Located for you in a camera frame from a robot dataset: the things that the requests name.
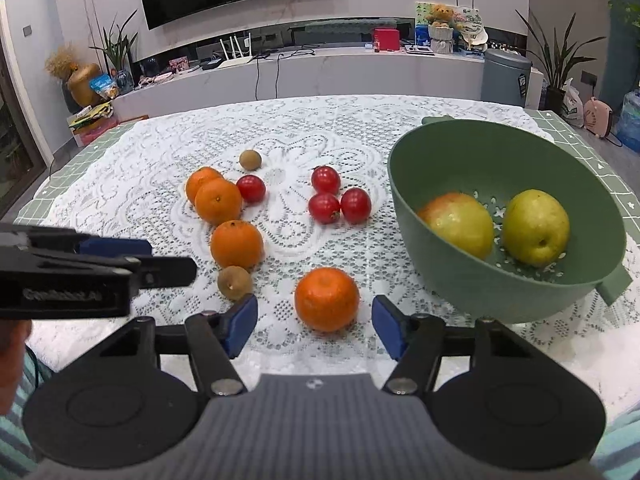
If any dried grass bunch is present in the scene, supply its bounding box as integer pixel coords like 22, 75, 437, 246
45, 44, 83, 78

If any golden vase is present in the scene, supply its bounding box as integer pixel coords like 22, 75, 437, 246
67, 63, 103, 108

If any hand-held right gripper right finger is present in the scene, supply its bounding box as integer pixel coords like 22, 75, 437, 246
371, 294, 556, 396

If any white lace tablecloth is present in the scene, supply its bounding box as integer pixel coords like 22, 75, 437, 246
25, 94, 640, 413

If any pink heater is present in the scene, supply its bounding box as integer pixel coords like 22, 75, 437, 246
582, 96, 617, 138

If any red tomato with stem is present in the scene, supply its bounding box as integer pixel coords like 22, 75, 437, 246
311, 165, 342, 195

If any yellow pear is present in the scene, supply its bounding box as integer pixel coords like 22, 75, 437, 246
501, 189, 571, 268

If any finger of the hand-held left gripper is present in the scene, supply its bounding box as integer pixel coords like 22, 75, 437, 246
126, 255, 198, 292
77, 237, 154, 258

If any potted long-leaf plant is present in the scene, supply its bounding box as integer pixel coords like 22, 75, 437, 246
515, 7, 608, 113

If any person's left forearm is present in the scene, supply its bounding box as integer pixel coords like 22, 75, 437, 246
0, 317, 34, 417

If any large orange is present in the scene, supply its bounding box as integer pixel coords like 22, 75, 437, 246
294, 267, 361, 333

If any red yellow apple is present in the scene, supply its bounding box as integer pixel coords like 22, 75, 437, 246
417, 192, 495, 261

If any red box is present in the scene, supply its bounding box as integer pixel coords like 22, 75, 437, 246
372, 27, 401, 52

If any green plant in vase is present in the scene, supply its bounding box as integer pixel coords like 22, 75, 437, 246
90, 10, 138, 96

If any green tablecloth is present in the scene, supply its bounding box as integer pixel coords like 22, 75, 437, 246
12, 107, 640, 261

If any black cable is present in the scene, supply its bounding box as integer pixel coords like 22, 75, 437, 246
254, 47, 321, 100

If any white plastic bag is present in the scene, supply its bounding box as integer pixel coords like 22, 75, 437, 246
560, 78, 586, 128

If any green colander bowl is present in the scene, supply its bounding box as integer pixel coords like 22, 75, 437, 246
387, 116, 632, 325

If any pink storage box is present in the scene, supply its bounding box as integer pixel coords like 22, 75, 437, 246
67, 102, 118, 148

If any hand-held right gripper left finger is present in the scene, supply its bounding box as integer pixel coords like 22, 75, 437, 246
82, 293, 260, 397

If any blue snack bag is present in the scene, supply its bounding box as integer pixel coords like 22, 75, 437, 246
90, 74, 120, 101

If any white tv console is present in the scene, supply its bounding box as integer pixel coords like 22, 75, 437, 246
112, 45, 546, 121

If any white router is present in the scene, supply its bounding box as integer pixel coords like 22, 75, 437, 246
218, 32, 253, 68

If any grey trash bin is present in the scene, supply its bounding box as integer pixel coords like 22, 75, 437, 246
481, 49, 532, 107

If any white basket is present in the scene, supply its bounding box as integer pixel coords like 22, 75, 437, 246
429, 24, 455, 54

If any blue water bottle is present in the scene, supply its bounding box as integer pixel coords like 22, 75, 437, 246
616, 89, 640, 153

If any teddy bear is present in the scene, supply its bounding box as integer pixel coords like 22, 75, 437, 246
425, 4, 463, 31

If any striped teal clothing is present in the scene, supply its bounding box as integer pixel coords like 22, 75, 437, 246
0, 355, 640, 480

